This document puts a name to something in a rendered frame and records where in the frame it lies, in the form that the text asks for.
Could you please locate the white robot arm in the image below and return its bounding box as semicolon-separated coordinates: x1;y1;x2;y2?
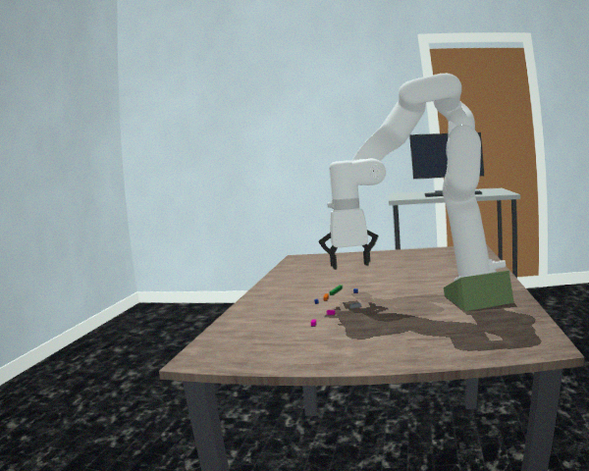
327;74;506;281

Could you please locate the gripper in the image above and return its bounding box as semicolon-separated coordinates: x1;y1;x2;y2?
318;208;378;270

